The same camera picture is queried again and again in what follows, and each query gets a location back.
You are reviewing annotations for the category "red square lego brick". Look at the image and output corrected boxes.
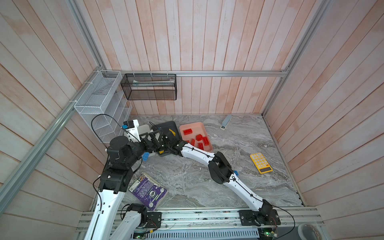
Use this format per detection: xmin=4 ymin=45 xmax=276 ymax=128
xmin=196 ymin=134 xmax=203 ymax=141

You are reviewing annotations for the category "light blue lego brick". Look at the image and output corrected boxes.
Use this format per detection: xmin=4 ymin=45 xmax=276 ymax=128
xmin=142 ymin=152 xmax=150 ymax=162

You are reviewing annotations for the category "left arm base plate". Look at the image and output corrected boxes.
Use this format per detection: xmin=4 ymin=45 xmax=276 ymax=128
xmin=139 ymin=212 xmax=162 ymax=229

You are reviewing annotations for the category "pink plastic tray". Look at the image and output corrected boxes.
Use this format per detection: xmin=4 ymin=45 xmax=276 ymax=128
xmin=179 ymin=122 xmax=213 ymax=152

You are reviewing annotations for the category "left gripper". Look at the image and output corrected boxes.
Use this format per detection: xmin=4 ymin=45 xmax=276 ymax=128
xmin=124 ymin=129 xmax=163 ymax=167

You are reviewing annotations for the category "dark grey plastic tray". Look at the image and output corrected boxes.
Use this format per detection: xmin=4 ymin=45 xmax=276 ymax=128
xmin=151 ymin=121 xmax=182 ymax=157

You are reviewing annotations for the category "purple book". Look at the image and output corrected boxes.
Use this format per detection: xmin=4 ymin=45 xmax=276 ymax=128
xmin=129 ymin=173 xmax=168 ymax=211

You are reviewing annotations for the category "aluminium rail frame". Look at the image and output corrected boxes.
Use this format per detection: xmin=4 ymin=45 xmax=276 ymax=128
xmin=76 ymin=207 xmax=325 ymax=233

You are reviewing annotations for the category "black mesh wall basket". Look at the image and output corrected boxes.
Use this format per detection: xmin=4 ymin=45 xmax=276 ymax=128
xmin=121 ymin=73 xmax=178 ymax=101

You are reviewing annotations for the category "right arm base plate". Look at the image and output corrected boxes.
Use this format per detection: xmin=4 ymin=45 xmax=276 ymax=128
xmin=238 ymin=209 xmax=281 ymax=227

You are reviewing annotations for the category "white plastic tray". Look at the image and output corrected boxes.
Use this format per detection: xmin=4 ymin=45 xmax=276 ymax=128
xmin=137 ymin=125 xmax=151 ymax=135

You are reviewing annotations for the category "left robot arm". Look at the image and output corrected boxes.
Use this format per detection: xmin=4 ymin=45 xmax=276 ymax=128
xmin=85 ymin=120 xmax=167 ymax=240

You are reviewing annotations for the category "yellow calculator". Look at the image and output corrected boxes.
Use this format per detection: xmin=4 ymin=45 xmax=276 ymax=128
xmin=250 ymin=153 xmax=273 ymax=174

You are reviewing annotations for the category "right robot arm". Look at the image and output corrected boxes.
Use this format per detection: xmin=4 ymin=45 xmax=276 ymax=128
xmin=151 ymin=129 xmax=273 ymax=224

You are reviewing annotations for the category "white wire mesh shelf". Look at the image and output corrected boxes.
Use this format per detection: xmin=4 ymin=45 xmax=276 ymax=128
xmin=75 ymin=71 xmax=132 ymax=144

